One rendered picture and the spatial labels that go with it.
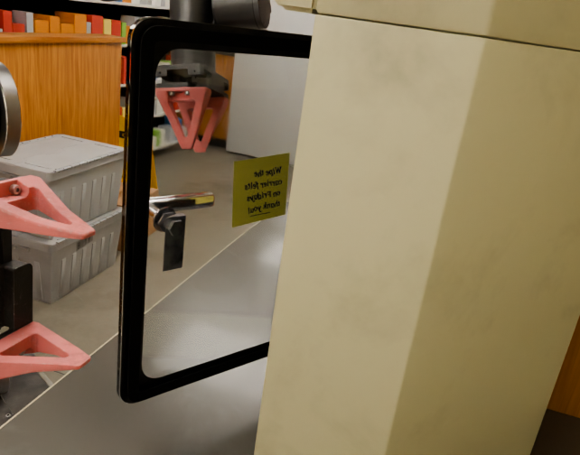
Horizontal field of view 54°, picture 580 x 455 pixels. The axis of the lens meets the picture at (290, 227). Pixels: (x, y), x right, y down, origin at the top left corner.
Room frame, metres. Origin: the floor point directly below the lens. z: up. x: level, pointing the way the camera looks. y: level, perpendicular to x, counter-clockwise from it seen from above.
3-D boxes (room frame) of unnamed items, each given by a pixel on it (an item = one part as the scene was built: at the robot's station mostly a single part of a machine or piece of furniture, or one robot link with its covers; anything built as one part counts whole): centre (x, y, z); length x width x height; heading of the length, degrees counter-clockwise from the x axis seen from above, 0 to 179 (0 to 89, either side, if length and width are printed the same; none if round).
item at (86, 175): (2.59, 1.15, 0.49); 0.60 x 0.42 x 0.33; 165
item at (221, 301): (0.60, 0.04, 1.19); 0.30 x 0.01 x 0.40; 133
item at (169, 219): (0.52, 0.11, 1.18); 0.02 x 0.02 x 0.06; 43
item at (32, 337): (0.35, 0.18, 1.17); 0.09 x 0.07 x 0.07; 75
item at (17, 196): (0.36, 0.18, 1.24); 0.09 x 0.07 x 0.07; 75
